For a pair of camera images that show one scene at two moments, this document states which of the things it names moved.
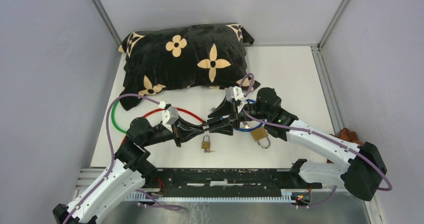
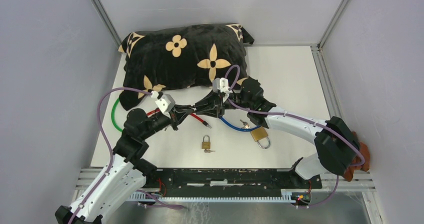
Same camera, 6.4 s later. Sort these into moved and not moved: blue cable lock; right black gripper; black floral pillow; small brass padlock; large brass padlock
Moved: right black gripper
Not moved: black floral pillow; blue cable lock; small brass padlock; large brass padlock
